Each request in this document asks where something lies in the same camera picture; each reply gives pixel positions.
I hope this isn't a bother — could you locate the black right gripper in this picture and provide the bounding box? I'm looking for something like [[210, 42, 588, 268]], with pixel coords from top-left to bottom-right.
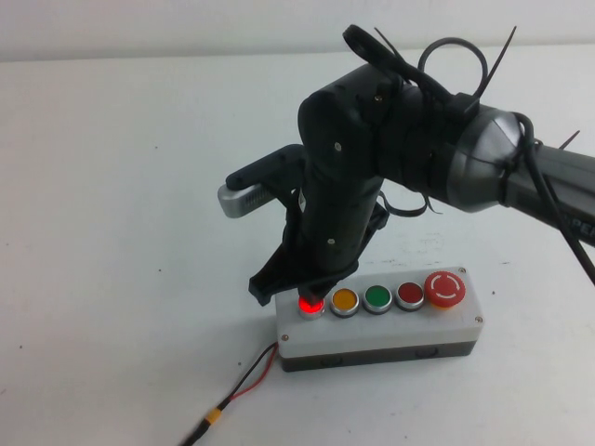
[[248, 63, 405, 308]]

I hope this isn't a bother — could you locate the red illuminated push button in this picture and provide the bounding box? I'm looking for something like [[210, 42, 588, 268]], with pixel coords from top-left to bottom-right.
[[297, 293, 325, 321]]

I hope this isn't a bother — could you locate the yellow push button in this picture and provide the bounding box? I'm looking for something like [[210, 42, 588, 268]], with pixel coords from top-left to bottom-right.
[[329, 287, 362, 321]]

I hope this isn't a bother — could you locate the green push button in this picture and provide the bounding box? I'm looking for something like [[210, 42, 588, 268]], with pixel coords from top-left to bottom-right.
[[362, 284, 393, 316]]

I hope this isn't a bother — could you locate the grey push button control box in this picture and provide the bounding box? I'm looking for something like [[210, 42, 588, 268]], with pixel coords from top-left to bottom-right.
[[274, 267, 484, 374]]

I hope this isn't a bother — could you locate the dark red flat push button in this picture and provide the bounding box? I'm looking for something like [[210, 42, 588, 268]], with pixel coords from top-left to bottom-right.
[[394, 282, 426, 313]]

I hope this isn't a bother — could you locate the red emergency stop mushroom button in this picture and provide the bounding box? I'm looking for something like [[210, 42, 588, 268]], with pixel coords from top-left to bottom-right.
[[423, 270, 467, 310]]

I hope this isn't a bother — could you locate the black looped zip tie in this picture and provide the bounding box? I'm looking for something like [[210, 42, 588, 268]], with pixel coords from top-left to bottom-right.
[[416, 24, 519, 117]]

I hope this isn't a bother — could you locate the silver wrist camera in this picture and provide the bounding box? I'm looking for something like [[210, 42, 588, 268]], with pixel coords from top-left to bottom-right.
[[217, 182, 273, 219]]

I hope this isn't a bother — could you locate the red and black power cable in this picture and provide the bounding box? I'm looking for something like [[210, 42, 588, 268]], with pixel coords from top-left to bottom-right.
[[178, 341, 281, 446]]

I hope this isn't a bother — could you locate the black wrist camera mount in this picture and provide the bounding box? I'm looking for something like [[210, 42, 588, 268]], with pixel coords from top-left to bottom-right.
[[225, 144, 307, 202]]

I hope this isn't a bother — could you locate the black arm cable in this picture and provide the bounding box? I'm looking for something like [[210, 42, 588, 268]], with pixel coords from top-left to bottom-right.
[[509, 111, 595, 282]]

